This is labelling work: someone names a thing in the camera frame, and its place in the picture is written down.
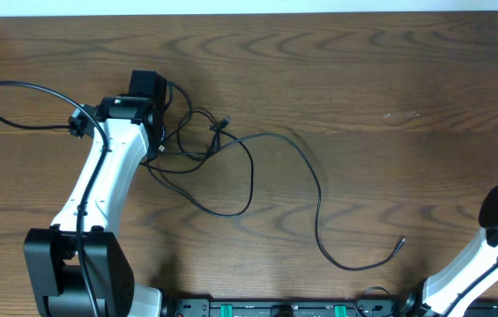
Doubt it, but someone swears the black usb cable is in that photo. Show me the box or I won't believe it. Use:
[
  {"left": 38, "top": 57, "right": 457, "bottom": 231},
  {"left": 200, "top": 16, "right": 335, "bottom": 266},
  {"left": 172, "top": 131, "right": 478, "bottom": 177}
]
[
  {"left": 155, "top": 114, "right": 407, "bottom": 272},
  {"left": 142, "top": 81, "right": 256, "bottom": 219}
]

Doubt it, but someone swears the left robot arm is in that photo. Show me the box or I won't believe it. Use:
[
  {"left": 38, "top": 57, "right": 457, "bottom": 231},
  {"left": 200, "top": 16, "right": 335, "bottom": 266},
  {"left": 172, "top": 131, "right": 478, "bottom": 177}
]
[{"left": 23, "top": 70, "right": 167, "bottom": 316}]

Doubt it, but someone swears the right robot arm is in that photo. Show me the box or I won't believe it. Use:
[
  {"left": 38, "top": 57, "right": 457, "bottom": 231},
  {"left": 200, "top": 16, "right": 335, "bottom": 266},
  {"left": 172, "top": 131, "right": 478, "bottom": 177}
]
[{"left": 400, "top": 186, "right": 498, "bottom": 316}]

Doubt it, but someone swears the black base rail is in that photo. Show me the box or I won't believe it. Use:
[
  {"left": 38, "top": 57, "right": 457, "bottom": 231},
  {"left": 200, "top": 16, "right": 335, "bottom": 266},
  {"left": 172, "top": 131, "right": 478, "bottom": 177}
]
[{"left": 160, "top": 298, "right": 399, "bottom": 317}]

